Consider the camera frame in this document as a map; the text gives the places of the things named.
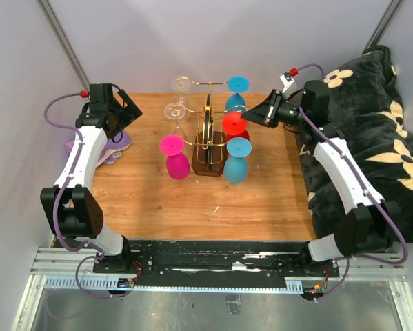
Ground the gold wire wine glass rack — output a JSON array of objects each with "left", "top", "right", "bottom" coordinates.
[{"left": 184, "top": 78, "right": 229, "bottom": 177}]

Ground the red wine glass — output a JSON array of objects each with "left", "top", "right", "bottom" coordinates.
[{"left": 222, "top": 112, "right": 250, "bottom": 141}]

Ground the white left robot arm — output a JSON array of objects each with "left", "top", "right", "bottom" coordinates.
[{"left": 40, "top": 83, "right": 143, "bottom": 273}]

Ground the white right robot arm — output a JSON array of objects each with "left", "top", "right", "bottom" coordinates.
[{"left": 242, "top": 80, "right": 408, "bottom": 276}]

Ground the rear clear wine glass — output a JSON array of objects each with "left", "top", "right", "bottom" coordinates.
[{"left": 170, "top": 75, "right": 192, "bottom": 119}]

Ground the aluminium frame post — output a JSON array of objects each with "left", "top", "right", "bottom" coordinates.
[
  {"left": 36, "top": 0, "right": 90, "bottom": 89},
  {"left": 362, "top": 0, "right": 406, "bottom": 54}
]

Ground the black floral blanket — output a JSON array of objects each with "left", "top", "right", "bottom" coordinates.
[{"left": 290, "top": 44, "right": 413, "bottom": 246}]

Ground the right aluminium frame post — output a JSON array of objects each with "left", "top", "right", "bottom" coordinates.
[{"left": 362, "top": 0, "right": 406, "bottom": 54}]

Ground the front clear wine glass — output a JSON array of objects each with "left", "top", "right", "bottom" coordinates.
[{"left": 164, "top": 102, "right": 188, "bottom": 141}]

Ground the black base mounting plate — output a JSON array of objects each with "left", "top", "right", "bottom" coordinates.
[{"left": 93, "top": 239, "right": 339, "bottom": 291}]

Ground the purple cloth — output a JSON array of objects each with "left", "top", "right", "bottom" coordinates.
[{"left": 66, "top": 126, "right": 131, "bottom": 168}]

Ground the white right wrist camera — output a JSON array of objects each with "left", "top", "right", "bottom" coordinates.
[{"left": 280, "top": 68, "right": 298, "bottom": 97}]

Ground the blue wine glass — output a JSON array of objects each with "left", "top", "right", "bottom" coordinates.
[
  {"left": 225, "top": 76, "right": 250, "bottom": 113},
  {"left": 223, "top": 137, "right": 252, "bottom": 184}
]

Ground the pink wine glass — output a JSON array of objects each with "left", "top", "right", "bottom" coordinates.
[{"left": 159, "top": 134, "right": 190, "bottom": 180}]

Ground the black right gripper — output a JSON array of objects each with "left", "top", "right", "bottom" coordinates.
[{"left": 241, "top": 89, "right": 309, "bottom": 128}]

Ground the clear wine glass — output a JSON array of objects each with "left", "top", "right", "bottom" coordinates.
[
  {"left": 170, "top": 75, "right": 192, "bottom": 119},
  {"left": 164, "top": 102, "right": 188, "bottom": 141}
]

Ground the left aluminium frame post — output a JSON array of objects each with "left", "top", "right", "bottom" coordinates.
[{"left": 36, "top": 0, "right": 90, "bottom": 89}]

